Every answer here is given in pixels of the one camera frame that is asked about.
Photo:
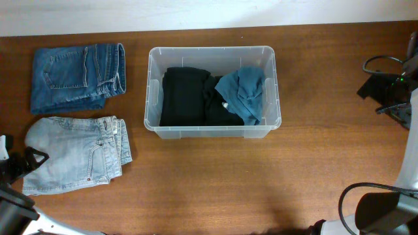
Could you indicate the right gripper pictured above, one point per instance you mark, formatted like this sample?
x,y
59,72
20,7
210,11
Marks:
x,y
369,89

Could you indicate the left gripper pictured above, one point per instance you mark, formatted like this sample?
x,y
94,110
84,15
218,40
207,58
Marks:
x,y
16,170

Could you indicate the light blue jeans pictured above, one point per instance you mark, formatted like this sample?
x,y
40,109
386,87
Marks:
x,y
82,153

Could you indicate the blue shirt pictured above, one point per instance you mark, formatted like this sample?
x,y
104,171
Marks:
x,y
242,92

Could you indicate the black garment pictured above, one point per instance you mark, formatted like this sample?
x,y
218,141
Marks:
x,y
183,101

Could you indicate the dark green garment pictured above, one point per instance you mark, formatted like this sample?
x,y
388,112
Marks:
x,y
215,114

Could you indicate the clear plastic storage bin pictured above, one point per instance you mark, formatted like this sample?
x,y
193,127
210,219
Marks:
x,y
218,61

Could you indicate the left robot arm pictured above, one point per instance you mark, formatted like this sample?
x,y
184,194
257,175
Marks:
x,y
18,212

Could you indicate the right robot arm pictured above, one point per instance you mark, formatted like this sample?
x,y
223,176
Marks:
x,y
392,209

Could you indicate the dark blue folded jeans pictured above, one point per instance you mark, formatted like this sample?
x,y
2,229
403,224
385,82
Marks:
x,y
77,78

